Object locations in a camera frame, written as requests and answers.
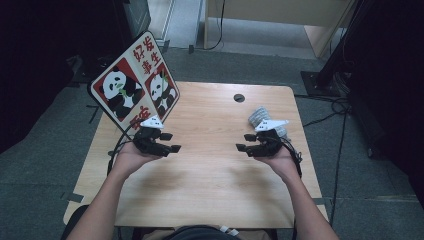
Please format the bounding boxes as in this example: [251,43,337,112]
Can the grey fluffy cloth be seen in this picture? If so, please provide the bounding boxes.
[247,105,288,139]

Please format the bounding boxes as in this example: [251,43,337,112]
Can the person's dark clothing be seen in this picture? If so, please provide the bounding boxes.
[163,224,249,240]

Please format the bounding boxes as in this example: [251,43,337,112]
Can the black hanging cable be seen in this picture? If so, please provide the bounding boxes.
[203,0,227,52]

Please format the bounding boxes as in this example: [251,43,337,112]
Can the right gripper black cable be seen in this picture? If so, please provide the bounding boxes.
[281,136,304,179]

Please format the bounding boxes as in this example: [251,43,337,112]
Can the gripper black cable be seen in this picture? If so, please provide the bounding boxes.
[105,118,144,177]
[281,136,304,179]

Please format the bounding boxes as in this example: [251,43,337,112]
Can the light wooden cabinet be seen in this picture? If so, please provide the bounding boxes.
[203,0,355,60]

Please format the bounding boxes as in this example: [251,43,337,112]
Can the panda picture sign board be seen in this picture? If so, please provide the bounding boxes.
[88,30,181,135]

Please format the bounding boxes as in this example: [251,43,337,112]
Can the person's right hand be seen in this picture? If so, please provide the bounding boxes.
[254,145,302,184]

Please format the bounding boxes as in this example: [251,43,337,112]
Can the black metal stand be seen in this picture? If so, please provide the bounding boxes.
[300,0,371,98]

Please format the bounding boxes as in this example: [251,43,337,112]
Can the black floor cable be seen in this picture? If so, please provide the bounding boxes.
[301,96,351,128]
[328,109,349,228]

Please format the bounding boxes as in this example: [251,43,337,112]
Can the dark equipment cart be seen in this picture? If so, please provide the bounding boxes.
[344,0,424,204]

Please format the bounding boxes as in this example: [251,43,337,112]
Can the grey tape strip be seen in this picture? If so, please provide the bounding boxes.
[60,191,84,203]

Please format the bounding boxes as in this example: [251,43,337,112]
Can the person's left hand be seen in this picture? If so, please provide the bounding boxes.
[112,141,165,182]

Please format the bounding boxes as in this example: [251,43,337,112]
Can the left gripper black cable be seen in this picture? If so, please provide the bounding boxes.
[105,118,144,177]

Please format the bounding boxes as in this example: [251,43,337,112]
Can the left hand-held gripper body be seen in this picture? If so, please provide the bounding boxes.
[132,114,172,158]

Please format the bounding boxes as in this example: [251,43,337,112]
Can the dark equipment case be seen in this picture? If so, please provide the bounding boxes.
[113,0,152,40]

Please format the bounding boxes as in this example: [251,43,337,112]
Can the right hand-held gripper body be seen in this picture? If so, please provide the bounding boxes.
[247,119,290,158]

